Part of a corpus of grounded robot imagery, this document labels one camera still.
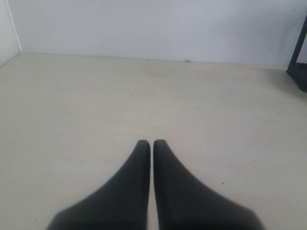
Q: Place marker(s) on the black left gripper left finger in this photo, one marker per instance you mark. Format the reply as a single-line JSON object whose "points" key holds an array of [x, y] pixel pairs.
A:
{"points": [[120, 204]]}

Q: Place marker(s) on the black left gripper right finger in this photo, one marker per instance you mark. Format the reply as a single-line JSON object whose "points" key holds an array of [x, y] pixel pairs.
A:
{"points": [[185, 203]]}

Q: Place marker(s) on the black metal corner shelf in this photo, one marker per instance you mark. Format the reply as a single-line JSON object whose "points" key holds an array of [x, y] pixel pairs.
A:
{"points": [[298, 71]]}

